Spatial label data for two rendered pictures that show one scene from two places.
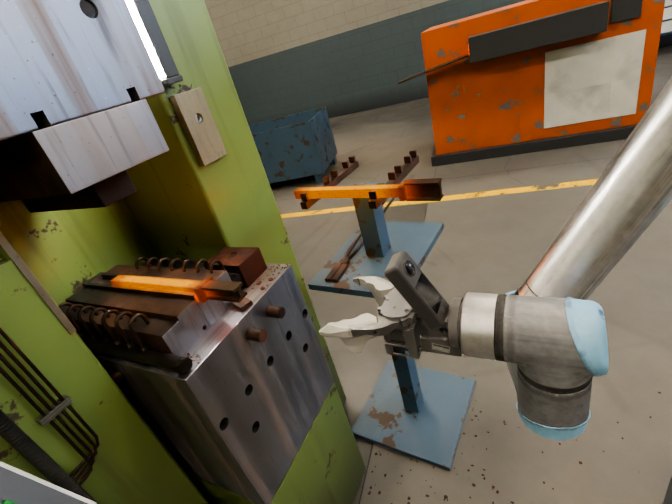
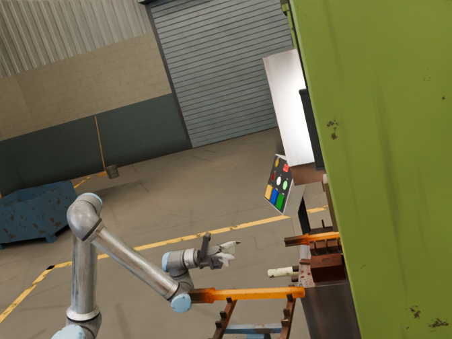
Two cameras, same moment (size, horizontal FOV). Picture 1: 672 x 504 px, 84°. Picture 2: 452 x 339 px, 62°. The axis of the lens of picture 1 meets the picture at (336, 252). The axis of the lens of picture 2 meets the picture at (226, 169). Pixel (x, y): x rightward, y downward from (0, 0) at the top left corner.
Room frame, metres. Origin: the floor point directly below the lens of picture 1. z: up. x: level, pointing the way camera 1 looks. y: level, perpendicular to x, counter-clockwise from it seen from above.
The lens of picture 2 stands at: (2.01, -0.37, 1.77)
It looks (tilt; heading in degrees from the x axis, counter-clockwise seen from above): 15 degrees down; 163
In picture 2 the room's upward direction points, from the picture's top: 16 degrees counter-clockwise
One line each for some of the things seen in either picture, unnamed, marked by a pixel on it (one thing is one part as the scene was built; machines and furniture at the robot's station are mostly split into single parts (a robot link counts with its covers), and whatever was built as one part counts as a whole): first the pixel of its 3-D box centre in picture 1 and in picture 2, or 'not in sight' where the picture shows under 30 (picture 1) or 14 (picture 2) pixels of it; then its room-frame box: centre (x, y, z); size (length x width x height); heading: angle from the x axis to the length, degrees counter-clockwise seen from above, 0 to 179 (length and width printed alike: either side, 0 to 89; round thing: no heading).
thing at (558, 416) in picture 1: (549, 386); (182, 282); (0.35, -0.24, 0.86); 0.12 x 0.09 x 0.12; 165
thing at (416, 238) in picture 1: (379, 254); not in sight; (1.03, -0.13, 0.76); 0.40 x 0.30 x 0.02; 142
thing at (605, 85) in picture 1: (515, 78); not in sight; (3.80, -2.19, 0.63); 2.10 x 1.12 x 1.25; 64
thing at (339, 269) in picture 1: (366, 230); not in sight; (1.19, -0.13, 0.77); 0.60 x 0.04 x 0.01; 147
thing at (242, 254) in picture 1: (235, 266); (327, 267); (0.85, 0.25, 0.95); 0.12 x 0.09 x 0.07; 56
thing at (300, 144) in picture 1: (281, 152); not in sight; (4.84, 0.31, 0.36); 1.21 x 0.81 x 0.72; 70
